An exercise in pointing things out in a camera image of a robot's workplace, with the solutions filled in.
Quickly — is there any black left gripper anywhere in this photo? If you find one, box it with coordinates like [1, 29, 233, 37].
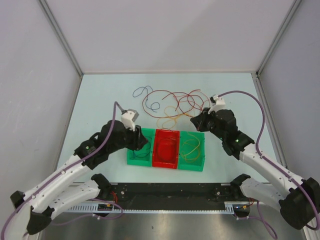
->
[108, 121, 149, 154]

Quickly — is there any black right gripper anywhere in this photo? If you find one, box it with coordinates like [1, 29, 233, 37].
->
[190, 107, 226, 141]

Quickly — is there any yellow cable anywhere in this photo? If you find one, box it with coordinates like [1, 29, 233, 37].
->
[156, 106, 198, 130]
[180, 133, 203, 163]

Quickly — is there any brown cable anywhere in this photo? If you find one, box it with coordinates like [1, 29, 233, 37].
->
[156, 128, 178, 163]

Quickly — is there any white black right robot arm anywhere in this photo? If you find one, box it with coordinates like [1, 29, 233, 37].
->
[190, 107, 320, 230]

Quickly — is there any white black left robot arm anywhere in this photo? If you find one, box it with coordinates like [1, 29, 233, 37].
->
[0, 119, 148, 240]

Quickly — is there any left green plastic bin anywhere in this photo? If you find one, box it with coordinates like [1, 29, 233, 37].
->
[126, 128, 156, 167]

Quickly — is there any green plastic bin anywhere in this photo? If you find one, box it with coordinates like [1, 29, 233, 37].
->
[177, 131, 206, 172]
[126, 128, 156, 167]

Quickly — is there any red plastic bin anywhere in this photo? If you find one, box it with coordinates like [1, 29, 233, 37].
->
[152, 129, 180, 169]

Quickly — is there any right green plastic bin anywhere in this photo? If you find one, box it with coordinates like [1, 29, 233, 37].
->
[177, 131, 206, 172]

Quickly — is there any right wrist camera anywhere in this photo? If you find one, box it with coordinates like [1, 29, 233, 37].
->
[208, 95, 226, 114]

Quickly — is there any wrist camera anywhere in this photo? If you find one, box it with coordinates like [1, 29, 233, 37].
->
[121, 109, 139, 131]
[208, 95, 226, 114]

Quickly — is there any dark red cable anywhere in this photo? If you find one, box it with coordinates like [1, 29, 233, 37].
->
[141, 88, 213, 118]

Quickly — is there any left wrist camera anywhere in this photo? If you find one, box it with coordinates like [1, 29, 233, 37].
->
[121, 109, 139, 131]

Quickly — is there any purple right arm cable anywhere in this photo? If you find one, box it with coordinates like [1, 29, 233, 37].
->
[217, 90, 320, 230]

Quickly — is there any slotted cable duct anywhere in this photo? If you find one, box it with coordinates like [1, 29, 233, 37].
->
[66, 201, 253, 215]

